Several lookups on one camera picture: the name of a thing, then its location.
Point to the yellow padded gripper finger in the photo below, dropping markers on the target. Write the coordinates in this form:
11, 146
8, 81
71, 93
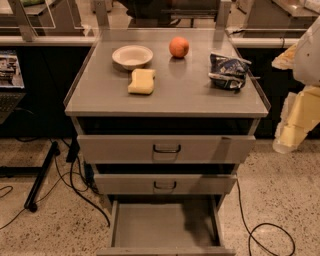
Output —
286, 59
300, 115

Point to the yellow sponge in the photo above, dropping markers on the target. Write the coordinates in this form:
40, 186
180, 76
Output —
142, 81

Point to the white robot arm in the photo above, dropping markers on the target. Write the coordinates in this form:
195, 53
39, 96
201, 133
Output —
306, 67

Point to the grey drawer cabinet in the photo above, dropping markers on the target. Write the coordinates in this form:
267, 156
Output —
185, 101

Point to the middle grey drawer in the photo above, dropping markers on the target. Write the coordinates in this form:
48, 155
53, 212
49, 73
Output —
164, 184

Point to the top grey drawer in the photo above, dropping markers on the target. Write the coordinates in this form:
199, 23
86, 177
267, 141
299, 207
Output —
165, 149

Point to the orange fruit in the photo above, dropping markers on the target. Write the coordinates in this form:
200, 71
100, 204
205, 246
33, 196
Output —
179, 47

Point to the white bowl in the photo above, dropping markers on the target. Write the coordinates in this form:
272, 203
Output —
132, 56

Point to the black stand leg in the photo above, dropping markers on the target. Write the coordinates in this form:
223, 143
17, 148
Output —
38, 171

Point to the laptop computer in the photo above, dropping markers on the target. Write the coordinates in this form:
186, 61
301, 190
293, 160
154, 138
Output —
12, 87

